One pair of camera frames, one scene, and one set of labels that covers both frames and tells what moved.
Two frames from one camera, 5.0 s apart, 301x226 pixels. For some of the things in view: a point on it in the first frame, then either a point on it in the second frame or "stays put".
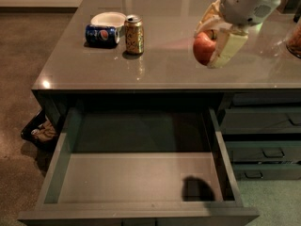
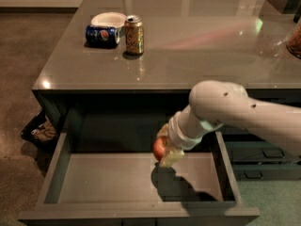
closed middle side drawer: x=264 y=152 stays put
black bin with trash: x=40 y=131 stays put
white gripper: x=246 y=8 to x=177 y=134
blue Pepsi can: x=102 y=35 stays put
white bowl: x=110 y=19 stays put
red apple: x=203 y=45 to x=159 y=147
